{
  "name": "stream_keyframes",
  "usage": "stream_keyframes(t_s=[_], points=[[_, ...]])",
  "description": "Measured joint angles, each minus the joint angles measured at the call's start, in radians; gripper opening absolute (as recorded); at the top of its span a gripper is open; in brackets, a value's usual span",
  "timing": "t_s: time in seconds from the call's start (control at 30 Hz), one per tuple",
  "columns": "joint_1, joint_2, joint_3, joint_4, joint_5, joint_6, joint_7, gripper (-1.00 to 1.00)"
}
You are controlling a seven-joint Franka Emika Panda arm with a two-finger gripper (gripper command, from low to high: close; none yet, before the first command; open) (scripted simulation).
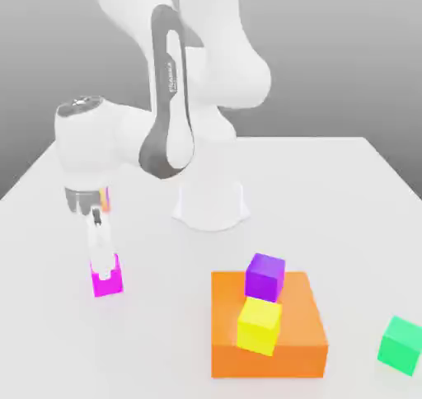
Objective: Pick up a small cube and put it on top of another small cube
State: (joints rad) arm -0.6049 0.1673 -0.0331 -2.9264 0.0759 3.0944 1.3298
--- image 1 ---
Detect small green cube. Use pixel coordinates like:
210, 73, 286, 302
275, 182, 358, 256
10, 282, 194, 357
377, 315, 422, 378

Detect small yellow cube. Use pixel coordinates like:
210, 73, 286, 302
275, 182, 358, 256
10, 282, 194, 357
236, 296, 284, 358

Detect small purple cube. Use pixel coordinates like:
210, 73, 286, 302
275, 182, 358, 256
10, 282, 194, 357
244, 252, 287, 303

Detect small magenta cube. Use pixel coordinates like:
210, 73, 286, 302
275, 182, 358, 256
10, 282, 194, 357
90, 252, 124, 298

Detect large orange box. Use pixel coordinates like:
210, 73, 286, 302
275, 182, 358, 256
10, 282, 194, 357
210, 270, 330, 379

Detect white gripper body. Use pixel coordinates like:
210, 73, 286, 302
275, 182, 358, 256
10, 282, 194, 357
86, 214, 116, 274

